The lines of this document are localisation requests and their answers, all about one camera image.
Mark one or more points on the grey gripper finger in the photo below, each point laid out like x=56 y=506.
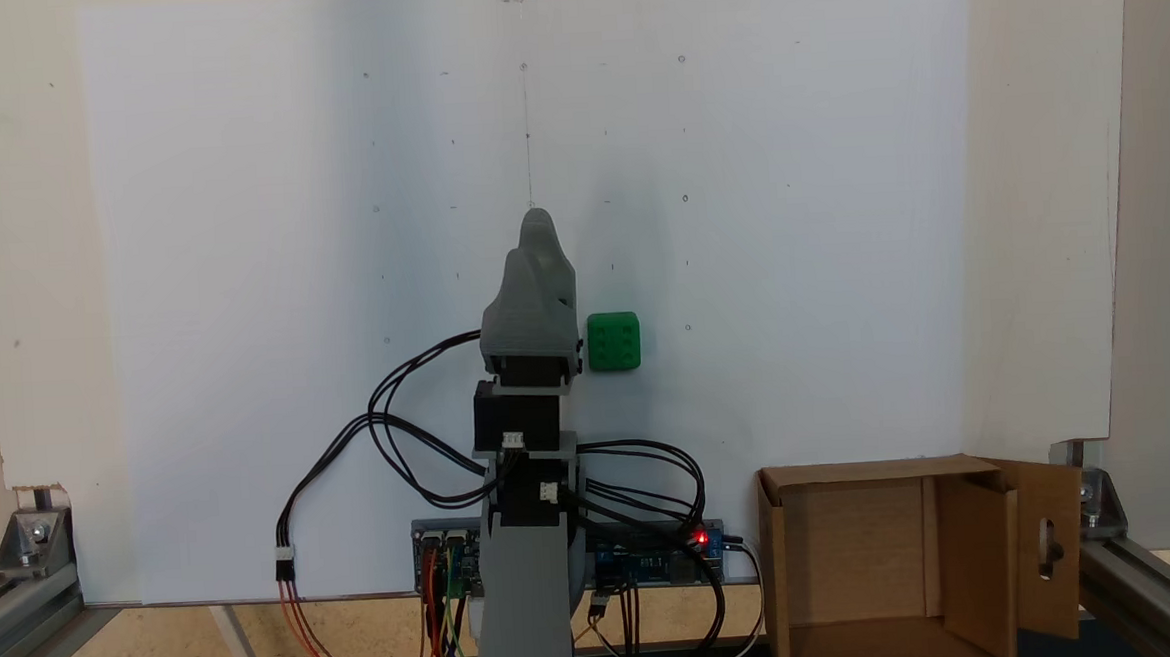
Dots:
x=518 y=287
x=554 y=270

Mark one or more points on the grey upright beam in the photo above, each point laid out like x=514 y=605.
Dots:
x=1166 y=238

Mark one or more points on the blue circuit board red LED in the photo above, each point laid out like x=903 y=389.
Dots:
x=648 y=566

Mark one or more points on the metal corner bracket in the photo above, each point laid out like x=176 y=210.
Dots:
x=30 y=543
x=1100 y=502

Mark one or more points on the green die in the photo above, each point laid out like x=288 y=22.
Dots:
x=614 y=342

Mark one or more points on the small driver circuit board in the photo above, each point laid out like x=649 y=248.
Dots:
x=437 y=567

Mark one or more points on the brown cardboard box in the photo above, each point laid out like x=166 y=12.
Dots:
x=857 y=555

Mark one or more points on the white paper sheet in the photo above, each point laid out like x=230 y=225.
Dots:
x=240 y=236

